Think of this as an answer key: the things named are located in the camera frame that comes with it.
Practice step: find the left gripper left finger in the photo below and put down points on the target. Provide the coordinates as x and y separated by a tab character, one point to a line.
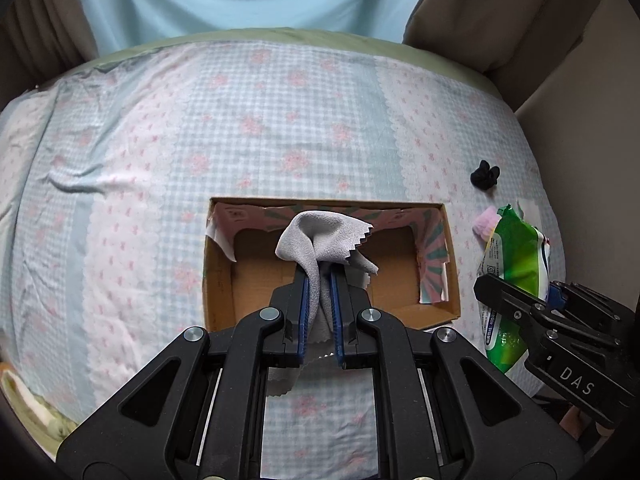
196	409

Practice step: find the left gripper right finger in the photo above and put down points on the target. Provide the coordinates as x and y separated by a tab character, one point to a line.
442	410

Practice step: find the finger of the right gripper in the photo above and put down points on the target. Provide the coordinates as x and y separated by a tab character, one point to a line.
530	314
556	298

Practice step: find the pink fluffy scrunchie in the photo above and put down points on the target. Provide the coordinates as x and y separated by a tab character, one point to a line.
485	223

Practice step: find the black sock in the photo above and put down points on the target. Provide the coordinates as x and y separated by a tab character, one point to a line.
485	177

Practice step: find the grey cleaning cloth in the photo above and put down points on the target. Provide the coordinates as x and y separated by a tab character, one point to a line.
315	240

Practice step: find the person's right hand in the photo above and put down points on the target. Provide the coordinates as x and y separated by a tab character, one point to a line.
580	426

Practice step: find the green mattress cover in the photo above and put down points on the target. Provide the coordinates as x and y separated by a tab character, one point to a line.
341	41

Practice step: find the checkered floral bedsheet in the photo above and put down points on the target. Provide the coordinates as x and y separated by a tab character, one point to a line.
106	177

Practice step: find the brown right curtain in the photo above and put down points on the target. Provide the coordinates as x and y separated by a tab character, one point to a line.
516	44

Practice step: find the brown curtain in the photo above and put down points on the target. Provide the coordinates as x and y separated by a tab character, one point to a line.
516	44
40	40

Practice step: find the brown left curtain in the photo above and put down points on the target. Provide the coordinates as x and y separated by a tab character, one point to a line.
40	40

